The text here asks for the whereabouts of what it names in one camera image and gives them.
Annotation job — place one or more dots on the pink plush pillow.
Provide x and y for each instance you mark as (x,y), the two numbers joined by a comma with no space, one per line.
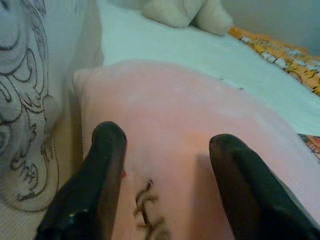
(175,112)

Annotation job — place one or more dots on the white swirl-patterned cloth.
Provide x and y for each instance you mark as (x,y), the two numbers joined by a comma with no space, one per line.
(22,100)

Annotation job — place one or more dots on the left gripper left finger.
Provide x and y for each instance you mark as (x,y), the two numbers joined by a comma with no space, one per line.
(95,187)

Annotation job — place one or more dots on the white quilted mattress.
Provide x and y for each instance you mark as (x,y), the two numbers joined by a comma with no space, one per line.
(175,45)

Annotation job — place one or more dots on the yellow egg-print blanket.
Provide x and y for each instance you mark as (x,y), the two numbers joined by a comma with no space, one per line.
(287,57)

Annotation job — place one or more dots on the beige plush pillow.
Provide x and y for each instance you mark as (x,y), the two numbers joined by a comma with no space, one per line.
(170,12)

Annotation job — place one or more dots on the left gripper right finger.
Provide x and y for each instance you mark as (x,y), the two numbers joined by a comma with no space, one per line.
(250,200)

